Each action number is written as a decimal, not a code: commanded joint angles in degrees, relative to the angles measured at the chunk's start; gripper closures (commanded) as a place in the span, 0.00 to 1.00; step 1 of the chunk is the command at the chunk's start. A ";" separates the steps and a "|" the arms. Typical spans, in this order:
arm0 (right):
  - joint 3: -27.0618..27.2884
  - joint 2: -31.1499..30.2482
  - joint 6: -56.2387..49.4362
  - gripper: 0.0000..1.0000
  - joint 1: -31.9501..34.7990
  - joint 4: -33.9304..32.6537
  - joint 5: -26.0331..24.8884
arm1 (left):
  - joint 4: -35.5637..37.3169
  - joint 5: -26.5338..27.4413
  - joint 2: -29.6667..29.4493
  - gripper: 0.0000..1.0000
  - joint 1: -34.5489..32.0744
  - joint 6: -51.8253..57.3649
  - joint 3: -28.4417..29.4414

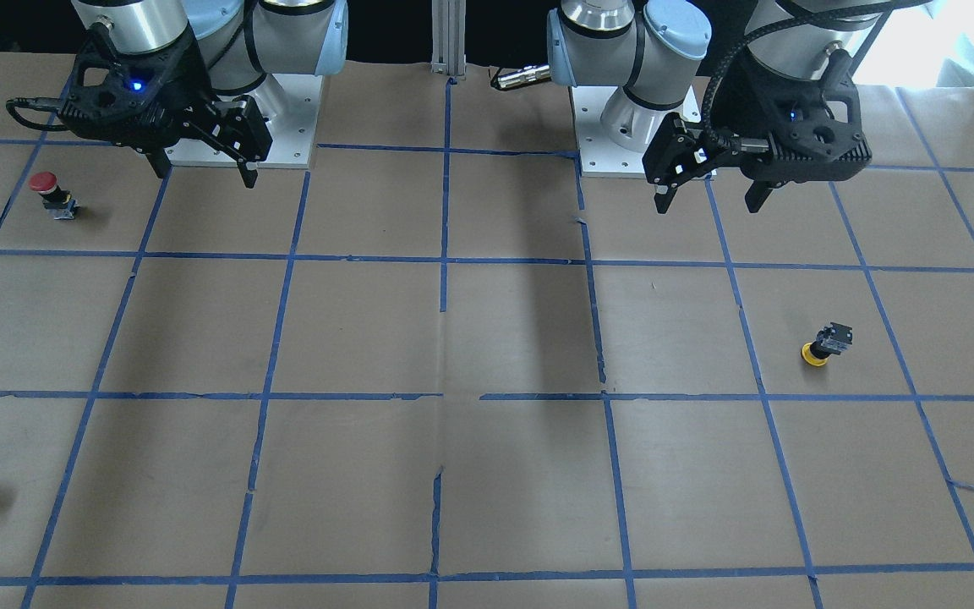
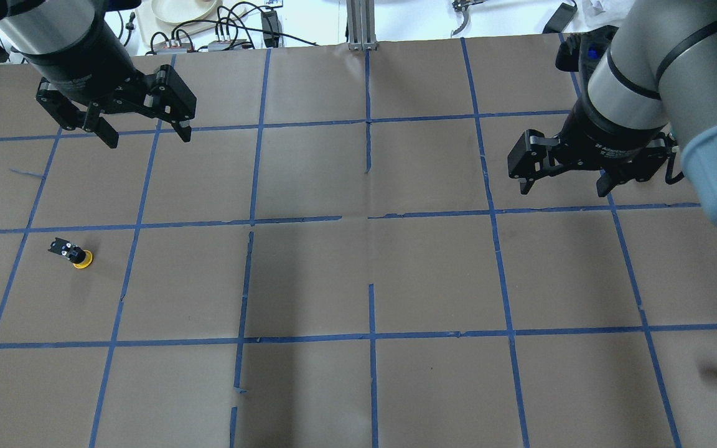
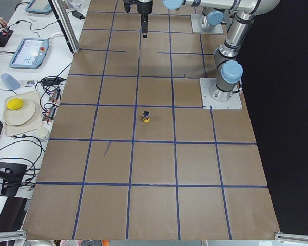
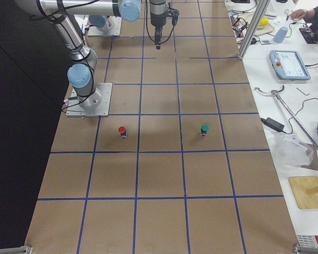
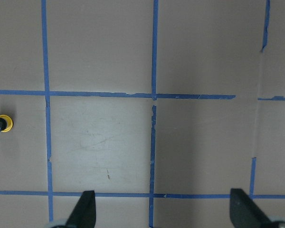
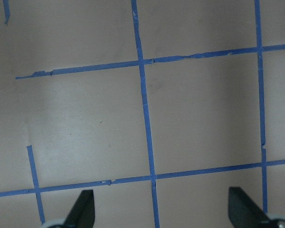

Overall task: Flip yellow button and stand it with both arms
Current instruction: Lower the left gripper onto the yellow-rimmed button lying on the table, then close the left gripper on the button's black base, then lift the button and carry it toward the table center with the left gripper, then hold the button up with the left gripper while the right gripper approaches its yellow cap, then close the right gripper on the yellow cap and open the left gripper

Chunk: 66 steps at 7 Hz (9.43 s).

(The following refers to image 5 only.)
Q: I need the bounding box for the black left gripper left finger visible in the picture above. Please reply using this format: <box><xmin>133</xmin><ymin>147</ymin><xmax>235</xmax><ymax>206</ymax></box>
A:
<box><xmin>65</xmin><ymin>190</ymin><xmax>95</xmax><ymax>228</ymax></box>

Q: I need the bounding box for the yellow push button switch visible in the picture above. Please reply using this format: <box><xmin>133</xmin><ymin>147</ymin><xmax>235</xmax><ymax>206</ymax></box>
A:
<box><xmin>0</xmin><ymin>114</ymin><xmax>13</xmax><ymax>133</ymax></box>

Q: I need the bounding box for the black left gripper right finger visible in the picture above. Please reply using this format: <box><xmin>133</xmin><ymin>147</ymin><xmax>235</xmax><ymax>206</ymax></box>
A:
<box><xmin>230</xmin><ymin>188</ymin><xmax>271</xmax><ymax>228</ymax></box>

